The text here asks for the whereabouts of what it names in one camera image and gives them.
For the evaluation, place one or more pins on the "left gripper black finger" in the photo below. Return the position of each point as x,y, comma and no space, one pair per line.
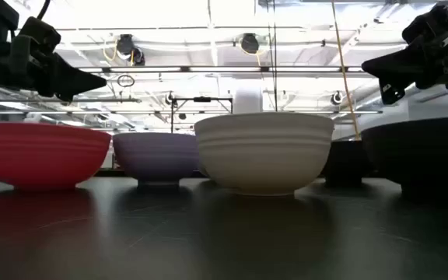
72,79
68,96

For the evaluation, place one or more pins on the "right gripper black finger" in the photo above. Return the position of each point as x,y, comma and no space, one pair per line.
391,93
403,66

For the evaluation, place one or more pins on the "red bowl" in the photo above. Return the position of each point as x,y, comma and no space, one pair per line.
41,155

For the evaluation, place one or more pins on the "large black bowl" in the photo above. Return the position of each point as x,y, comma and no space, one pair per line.
422,155

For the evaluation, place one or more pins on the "small black bowl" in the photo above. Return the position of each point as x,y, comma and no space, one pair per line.
344,161

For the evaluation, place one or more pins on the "purple bowl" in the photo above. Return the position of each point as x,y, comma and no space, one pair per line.
154,155

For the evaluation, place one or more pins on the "white plate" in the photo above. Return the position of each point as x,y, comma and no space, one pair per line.
263,155

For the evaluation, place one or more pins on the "long ceiling light strip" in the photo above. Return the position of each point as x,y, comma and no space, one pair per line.
224,69
92,112

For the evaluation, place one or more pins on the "grey ceiling pipe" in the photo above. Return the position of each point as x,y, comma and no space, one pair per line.
111,100

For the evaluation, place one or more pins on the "white column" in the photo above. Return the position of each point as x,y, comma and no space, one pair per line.
248,101

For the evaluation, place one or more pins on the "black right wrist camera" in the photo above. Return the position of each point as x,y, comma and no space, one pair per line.
422,25

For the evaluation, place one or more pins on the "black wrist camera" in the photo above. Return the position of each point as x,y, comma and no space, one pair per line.
39,35
422,25

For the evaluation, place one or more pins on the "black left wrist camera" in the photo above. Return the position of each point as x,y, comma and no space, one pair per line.
39,35

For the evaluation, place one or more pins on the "black metal frame stand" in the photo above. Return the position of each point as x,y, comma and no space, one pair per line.
202,99

